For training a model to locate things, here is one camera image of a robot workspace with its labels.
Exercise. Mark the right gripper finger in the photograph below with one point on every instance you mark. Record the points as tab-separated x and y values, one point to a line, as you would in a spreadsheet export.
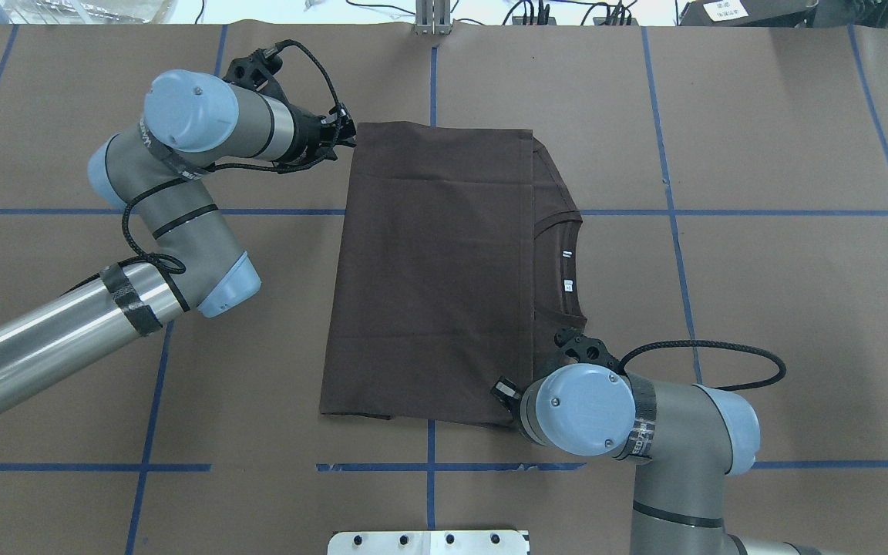
506	393

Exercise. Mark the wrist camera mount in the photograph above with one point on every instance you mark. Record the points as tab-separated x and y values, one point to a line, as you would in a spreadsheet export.
257	72
574	347

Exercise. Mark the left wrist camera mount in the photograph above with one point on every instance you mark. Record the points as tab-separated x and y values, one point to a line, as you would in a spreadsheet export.
257	72

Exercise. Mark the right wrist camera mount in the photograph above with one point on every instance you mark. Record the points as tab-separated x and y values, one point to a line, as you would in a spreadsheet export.
574	347

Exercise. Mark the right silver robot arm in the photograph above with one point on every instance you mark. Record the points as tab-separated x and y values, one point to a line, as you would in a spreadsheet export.
684	439

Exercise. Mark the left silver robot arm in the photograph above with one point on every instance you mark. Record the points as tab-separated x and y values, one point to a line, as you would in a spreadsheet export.
185	256

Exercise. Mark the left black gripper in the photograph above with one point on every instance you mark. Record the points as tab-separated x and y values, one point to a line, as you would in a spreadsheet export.
307	132

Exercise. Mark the dark brown t-shirt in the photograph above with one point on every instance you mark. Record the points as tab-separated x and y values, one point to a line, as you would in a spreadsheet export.
456	270

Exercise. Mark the aluminium frame post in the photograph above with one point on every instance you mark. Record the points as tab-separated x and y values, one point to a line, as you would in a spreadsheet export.
433	17

